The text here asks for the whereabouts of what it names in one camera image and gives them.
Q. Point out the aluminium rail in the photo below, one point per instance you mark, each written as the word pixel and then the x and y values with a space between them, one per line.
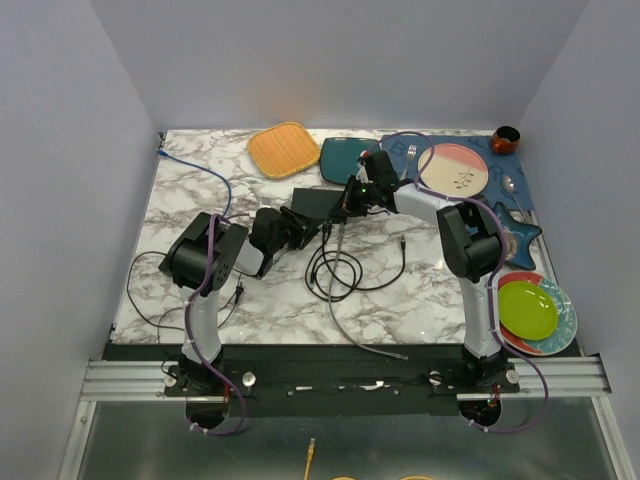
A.
pixel 570 377

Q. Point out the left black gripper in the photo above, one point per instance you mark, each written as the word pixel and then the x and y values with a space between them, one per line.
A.
pixel 299 239

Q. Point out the silver spoon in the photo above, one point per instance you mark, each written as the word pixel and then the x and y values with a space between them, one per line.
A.
pixel 509 186

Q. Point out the pink and cream plate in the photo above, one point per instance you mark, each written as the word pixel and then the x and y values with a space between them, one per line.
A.
pixel 454 170

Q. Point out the black network switch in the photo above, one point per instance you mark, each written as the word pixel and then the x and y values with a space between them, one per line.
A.
pixel 315 203

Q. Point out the blue placemat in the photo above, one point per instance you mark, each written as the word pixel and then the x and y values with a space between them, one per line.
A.
pixel 498 165

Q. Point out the blue star-shaped dish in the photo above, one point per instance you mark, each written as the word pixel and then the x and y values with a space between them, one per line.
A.
pixel 520 236

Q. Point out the red lacquer cup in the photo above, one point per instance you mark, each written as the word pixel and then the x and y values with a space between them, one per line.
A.
pixel 505 140

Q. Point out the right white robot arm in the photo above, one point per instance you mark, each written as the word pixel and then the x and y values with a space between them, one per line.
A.
pixel 472 239

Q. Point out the lime green plate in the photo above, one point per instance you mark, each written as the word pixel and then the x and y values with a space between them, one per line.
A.
pixel 527 311

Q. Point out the teal square plate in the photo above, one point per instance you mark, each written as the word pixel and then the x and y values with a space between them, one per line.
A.
pixel 339 157

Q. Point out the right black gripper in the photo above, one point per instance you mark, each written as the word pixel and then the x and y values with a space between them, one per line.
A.
pixel 346 205

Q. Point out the orange woven square mat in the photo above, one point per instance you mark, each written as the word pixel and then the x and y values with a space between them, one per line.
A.
pixel 283 150

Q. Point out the teal patterned plate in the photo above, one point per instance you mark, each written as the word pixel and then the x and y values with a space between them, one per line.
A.
pixel 566 329

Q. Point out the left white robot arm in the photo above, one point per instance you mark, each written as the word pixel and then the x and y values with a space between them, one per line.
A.
pixel 202 258

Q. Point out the black mounting base plate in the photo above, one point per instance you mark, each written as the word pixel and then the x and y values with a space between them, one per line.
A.
pixel 438 381

